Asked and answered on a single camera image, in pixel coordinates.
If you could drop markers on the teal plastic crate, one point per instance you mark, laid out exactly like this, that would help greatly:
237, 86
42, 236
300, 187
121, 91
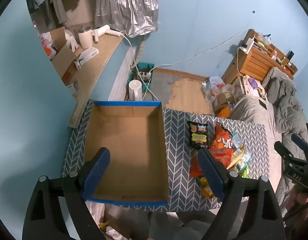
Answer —
146, 67

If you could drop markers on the silver foil cover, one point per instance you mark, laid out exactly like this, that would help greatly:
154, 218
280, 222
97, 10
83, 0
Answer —
126, 5

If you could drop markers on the orange red snack packet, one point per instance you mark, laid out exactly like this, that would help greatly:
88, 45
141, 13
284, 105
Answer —
195, 167

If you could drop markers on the large orange snack packet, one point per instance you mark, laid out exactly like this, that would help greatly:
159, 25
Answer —
220, 145

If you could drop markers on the person's grey trousers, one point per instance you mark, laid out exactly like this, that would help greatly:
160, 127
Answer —
169, 226

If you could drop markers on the black snack packet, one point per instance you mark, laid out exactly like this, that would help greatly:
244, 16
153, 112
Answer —
199, 135

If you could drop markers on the small white fan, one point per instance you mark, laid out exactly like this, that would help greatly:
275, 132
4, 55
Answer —
71, 38

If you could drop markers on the open brown cardboard box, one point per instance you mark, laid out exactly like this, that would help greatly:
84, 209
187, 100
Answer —
65, 60

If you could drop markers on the teal snack packet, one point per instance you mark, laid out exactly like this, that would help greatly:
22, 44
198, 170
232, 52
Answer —
246, 158

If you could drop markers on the blue rimmed cardboard box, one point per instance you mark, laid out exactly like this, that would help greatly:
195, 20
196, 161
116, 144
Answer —
129, 142

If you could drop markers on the white electric kettle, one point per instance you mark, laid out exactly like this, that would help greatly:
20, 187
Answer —
136, 90

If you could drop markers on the lime green snack packet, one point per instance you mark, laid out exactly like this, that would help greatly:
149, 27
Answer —
243, 172

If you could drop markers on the white power strip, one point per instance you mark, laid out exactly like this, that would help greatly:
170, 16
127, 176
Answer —
247, 45
144, 74

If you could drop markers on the grey duvet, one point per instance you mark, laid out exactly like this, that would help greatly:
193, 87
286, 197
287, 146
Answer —
289, 110

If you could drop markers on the wooden headboard shelf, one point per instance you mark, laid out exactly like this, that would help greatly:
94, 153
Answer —
254, 62

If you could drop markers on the light blue snack packet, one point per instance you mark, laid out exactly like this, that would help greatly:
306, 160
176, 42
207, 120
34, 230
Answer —
237, 140

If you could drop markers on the clear plastic bag of bottles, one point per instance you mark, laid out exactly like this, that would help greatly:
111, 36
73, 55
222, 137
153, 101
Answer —
216, 85

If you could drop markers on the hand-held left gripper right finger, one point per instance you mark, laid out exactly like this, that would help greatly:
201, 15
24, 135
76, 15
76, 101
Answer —
211, 176

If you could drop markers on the small brown cardboard box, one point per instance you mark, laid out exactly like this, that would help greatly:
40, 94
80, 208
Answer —
220, 100

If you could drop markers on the clear plastic bottle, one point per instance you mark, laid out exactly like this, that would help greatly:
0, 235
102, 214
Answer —
267, 39

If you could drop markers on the wooden ledge board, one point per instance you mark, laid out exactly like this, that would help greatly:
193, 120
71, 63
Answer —
96, 70

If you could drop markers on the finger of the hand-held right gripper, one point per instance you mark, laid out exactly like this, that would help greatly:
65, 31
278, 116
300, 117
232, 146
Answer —
285, 153
302, 143

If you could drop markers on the orange bag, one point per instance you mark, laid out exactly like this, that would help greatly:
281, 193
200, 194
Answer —
224, 112

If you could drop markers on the gold snack packet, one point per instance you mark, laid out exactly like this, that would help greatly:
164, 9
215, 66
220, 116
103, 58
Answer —
207, 188

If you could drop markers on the small white box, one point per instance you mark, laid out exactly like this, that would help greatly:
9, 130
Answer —
87, 53

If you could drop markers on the grey bed sheet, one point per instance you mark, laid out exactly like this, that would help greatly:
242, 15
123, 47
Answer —
259, 115

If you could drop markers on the yellow green snack packet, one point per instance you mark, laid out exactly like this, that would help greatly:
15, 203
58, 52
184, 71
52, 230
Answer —
235, 158

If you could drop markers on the black phone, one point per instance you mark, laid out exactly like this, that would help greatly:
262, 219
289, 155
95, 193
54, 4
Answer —
263, 104

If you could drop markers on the grey chevron tablecloth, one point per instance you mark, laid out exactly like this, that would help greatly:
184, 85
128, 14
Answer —
179, 135

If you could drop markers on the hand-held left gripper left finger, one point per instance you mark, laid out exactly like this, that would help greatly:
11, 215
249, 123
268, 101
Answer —
96, 176

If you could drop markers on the red white plastic bag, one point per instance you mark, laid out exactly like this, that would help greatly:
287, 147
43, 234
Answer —
47, 45

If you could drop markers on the person's right hand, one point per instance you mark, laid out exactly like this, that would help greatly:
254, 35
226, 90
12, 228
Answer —
302, 201

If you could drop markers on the white tumbler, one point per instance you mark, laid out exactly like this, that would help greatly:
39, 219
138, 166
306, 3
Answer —
85, 38

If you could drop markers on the white hair dryer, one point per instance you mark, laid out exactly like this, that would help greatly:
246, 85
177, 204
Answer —
103, 30

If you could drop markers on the purple soft item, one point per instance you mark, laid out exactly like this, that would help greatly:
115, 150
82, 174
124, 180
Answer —
252, 83

